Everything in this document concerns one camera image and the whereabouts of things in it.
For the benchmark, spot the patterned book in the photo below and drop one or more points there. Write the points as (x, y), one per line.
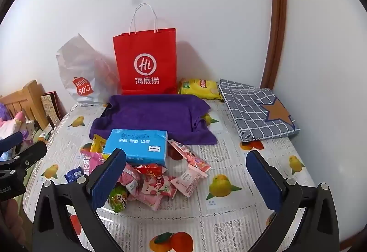
(48, 108)

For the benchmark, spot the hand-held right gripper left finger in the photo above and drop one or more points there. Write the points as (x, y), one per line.
(109, 177)

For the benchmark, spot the pale pink snack packet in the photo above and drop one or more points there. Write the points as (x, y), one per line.
(187, 178)

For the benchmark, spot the purple towel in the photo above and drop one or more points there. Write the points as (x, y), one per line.
(149, 114)

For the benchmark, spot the yellow chip bag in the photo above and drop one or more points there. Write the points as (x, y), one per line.
(197, 87)

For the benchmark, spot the fruit print table cover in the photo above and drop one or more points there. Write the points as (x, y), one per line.
(229, 154)

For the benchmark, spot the brown wooden door frame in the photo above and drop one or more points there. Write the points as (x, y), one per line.
(278, 11)

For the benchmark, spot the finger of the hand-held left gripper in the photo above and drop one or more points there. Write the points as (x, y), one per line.
(11, 141)
(28, 154)

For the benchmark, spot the red white strawberry snack packet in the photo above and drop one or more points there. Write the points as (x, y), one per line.
(156, 183)

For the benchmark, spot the pink stick snack packet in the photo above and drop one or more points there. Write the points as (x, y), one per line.
(190, 158)

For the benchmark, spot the grey checked folded cloth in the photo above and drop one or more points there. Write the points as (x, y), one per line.
(252, 108)

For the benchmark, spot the yellow triangle snack packet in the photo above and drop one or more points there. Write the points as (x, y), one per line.
(97, 144)

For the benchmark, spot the person's left hand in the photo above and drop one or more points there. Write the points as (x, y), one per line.
(10, 217)

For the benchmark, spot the plain pink snack packet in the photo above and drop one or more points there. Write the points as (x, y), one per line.
(152, 201)

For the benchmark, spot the pink plush toy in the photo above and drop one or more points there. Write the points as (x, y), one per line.
(14, 125)

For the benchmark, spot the green snack packet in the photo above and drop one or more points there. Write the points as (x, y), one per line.
(118, 200)

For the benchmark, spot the pink printed snack packet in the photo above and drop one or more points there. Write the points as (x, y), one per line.
(130, 178)

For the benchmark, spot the wooden headboard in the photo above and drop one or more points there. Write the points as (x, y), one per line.
(28, 97)

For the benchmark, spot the blue tissue pack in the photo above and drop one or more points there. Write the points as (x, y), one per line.
(134, 143)

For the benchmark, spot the small blue snack packet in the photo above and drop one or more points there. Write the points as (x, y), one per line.
(74, 174)

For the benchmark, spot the white plastic bag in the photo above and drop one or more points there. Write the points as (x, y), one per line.
(77, 68)

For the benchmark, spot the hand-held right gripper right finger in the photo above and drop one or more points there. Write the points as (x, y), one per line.
(263, 183)

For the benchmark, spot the red paper bag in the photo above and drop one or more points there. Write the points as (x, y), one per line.
(143, 48)

